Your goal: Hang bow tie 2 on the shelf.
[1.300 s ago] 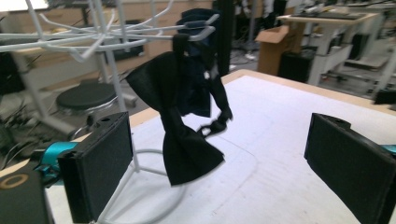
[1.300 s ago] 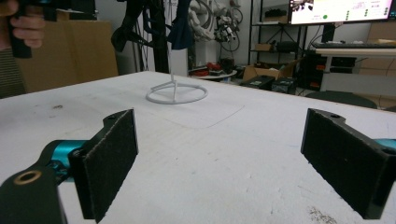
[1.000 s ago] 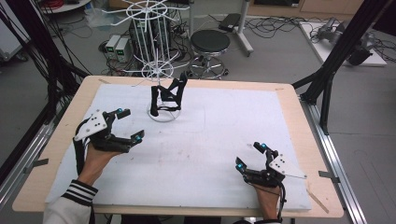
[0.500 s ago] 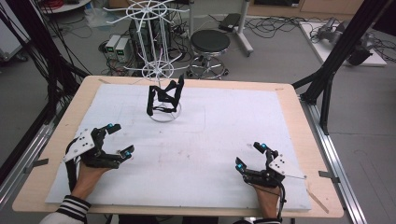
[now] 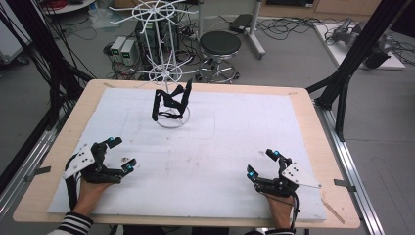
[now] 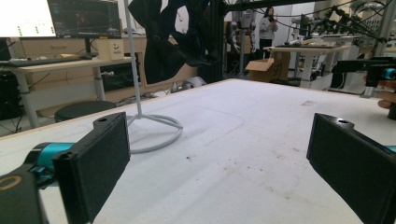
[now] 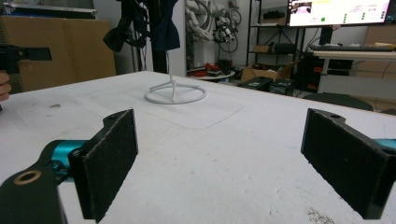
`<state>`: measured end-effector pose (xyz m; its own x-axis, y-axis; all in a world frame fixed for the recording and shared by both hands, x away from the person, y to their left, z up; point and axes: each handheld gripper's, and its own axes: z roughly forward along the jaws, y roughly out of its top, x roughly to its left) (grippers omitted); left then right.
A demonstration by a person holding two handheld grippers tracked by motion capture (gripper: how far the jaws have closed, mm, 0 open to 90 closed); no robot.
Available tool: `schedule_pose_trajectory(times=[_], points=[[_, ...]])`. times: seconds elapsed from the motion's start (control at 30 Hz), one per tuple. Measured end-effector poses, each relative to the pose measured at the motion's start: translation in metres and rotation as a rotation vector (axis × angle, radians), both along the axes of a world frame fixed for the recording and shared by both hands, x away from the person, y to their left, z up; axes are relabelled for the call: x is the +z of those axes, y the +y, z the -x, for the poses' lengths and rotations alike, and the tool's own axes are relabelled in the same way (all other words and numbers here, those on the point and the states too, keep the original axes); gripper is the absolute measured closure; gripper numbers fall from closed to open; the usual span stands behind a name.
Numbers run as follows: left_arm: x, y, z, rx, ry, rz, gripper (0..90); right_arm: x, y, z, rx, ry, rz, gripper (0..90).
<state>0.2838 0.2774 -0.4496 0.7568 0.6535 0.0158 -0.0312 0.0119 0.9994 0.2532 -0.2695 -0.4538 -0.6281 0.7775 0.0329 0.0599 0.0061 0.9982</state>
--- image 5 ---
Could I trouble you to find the person's left hand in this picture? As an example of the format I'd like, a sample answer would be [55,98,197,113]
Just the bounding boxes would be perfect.
[71,178,111,217]

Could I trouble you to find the white foam mat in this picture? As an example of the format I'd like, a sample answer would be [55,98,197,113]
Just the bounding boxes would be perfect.
[47,87,327,222]

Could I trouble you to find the hand-held gripper black cable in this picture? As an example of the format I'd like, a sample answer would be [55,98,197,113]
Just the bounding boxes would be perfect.
[64,156,81,212]
[289,191,301,231]

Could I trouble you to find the white floor board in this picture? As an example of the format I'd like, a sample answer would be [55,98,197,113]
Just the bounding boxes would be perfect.
[312,22,406,71]

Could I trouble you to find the white round table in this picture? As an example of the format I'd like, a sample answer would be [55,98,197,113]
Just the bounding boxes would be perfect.
[40,0,98,16]

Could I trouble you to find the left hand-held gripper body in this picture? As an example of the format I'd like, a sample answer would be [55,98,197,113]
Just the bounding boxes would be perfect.
[62,144,124,185]

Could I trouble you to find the white stand post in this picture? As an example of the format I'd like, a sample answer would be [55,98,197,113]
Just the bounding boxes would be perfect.
[245,0,267,61]

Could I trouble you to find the white panel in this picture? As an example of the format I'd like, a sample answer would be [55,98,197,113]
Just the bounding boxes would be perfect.
[0,16,32,65]

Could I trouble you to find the grey metal clamp bracket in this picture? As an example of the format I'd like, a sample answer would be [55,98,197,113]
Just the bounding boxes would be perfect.
[333,178,357,194]
[23,165,53,183]

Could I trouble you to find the grey power supply unit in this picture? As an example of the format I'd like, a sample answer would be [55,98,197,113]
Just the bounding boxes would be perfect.
[120,38,140,67]
[110,35,127,63]

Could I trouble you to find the black computer tower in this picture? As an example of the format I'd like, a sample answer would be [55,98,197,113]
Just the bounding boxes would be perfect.
[134,18,181,64]

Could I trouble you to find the black round stool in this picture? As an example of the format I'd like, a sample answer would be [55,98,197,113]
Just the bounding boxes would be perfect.
[195,30,243,84]

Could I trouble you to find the black metal frame strut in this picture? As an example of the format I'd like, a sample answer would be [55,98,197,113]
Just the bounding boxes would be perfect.
[306,0,413,143]

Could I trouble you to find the thin wooden stick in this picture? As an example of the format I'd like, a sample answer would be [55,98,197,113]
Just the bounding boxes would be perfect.
[321,197,346,225]

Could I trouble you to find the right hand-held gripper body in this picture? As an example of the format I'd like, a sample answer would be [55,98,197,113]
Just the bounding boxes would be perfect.
[253,162,323,198]

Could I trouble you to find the right hand-held gripper black cable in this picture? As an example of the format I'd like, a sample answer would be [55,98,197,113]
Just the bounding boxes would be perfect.
[289,191,301,231]

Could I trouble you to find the bundle of black floor cables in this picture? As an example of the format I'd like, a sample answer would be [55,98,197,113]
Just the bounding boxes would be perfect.
[254,16,318,42]

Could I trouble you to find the black metal frame with cables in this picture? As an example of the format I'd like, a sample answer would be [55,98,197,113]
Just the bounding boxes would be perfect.
[0,0,96,131]

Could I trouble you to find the black flat box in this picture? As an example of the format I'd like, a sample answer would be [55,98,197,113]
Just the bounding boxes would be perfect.
[228,13,254,34]

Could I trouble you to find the black bow tie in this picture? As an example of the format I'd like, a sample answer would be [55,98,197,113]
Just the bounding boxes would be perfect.
[161,77,194,114]
[151,88,184,122]

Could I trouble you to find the person's right hand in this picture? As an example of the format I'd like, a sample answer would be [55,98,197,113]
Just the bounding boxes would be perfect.
[265,193,295,230]

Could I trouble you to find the clear plastic bag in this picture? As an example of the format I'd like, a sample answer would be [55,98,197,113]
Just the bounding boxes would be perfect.
[88,8,115,31]

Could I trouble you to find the left hand-held gripper black cable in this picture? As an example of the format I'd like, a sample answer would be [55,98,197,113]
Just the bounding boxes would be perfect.
[64,156,81,212]

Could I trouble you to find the white wire display rack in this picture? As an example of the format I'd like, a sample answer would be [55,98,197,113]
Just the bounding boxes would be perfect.
[109,0,200,129]

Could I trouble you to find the aluminium rail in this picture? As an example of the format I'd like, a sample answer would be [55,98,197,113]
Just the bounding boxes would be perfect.
[313,100,387,235]
[0,126,61,214]

